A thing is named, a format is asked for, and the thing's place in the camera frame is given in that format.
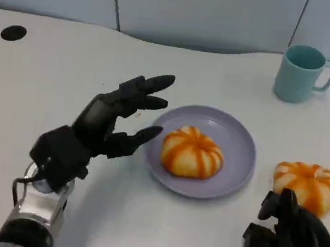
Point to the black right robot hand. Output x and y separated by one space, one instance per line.
302 242

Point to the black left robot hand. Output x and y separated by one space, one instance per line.
98 117

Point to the orange white toy bread roll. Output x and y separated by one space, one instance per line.
308 178
192 154

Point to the lilac plate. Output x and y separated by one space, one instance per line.
239 142

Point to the black table grommet hole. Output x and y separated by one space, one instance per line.
13 32

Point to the pale green mug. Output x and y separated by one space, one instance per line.
294 82

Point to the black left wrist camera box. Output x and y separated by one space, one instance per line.
59 154

